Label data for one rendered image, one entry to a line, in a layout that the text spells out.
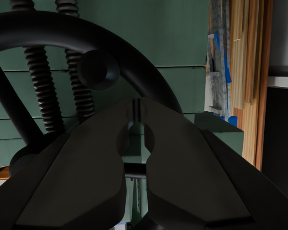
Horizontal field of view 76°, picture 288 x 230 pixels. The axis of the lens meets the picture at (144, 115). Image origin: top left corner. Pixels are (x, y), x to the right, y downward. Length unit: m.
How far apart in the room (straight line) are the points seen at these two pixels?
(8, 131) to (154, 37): 0.33
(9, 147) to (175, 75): 0.36
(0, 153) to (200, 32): 0.45
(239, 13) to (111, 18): 1.45
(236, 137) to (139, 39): 0.27
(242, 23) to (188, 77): 1.43
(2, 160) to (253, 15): 1.69
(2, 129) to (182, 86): 0.36
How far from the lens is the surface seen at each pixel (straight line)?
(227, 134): 0.41
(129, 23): 0.36
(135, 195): 0.75
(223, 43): 1.27
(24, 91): 0.41
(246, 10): 1.78
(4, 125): 0.45
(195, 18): 0.38
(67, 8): 0.25
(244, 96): 1.76
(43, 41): 0.19
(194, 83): 0.37
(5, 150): 0.47
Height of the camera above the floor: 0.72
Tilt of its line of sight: 13 degrees up
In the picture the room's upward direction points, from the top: 178 degrees clockwise
